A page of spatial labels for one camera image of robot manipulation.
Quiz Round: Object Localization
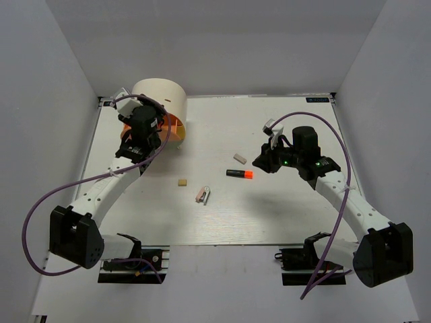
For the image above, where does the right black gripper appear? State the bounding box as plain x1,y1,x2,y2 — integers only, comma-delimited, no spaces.
253,137,304,173

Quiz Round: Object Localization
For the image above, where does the orange cap black highlighter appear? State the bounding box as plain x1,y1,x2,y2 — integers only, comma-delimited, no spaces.
226,170,253,180

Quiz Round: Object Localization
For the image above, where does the orange organizer drawer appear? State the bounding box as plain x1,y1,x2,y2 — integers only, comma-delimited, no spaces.
121,112,185,144

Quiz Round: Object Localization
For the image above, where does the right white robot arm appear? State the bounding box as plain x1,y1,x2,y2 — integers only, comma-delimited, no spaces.
252,124,413,287

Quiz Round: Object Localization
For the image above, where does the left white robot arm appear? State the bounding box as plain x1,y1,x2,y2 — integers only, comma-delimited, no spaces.
49,105,164,268

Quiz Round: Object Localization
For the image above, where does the grey white eraser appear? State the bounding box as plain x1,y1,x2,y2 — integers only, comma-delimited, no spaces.
233,153,247,165

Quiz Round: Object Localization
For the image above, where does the cream cylindrical desk organizer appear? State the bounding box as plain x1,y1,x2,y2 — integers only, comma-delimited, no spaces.
121,77,188,151

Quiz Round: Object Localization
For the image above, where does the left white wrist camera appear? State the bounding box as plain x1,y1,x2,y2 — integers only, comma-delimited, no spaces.
110,87,140,118

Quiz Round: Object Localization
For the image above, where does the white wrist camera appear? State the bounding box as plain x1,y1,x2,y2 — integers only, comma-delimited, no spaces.
110,87,140,118
263,118,284,149

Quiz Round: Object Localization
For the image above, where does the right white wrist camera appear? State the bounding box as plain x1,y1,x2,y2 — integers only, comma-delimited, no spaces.
263,118,284,149

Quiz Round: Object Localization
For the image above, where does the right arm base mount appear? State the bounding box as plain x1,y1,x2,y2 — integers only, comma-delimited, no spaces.
274,246,346,287

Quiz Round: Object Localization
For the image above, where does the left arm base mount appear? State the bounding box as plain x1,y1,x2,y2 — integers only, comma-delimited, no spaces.
98,246,170,285

